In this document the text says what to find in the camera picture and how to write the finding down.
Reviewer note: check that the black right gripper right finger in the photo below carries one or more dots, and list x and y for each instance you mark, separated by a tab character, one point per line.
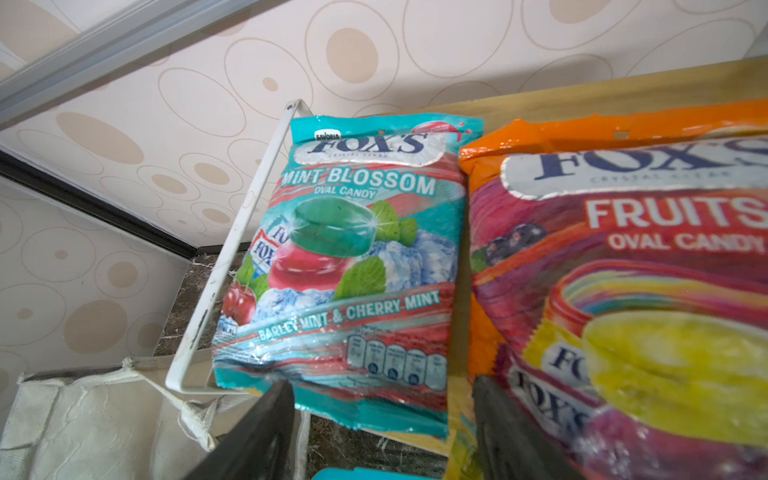
510	445

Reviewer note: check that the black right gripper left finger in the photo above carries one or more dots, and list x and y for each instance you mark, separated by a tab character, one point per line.
258	445

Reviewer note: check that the cream canvas grocery bag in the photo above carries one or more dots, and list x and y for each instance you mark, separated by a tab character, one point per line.
114	422

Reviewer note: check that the teal mint blossom candy bag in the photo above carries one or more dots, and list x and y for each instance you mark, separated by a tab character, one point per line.
347	289

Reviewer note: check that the orange fruits candy bag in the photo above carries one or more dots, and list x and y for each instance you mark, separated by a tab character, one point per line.
619	273

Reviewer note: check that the teal plastic basket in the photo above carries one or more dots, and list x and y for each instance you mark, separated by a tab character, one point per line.
362	474

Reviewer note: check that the silver aluminium frame bar left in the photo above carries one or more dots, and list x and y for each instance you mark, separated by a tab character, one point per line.
127	36

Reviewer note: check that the white wire wooden shelf rack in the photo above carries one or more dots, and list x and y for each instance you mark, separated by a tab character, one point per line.
617	263

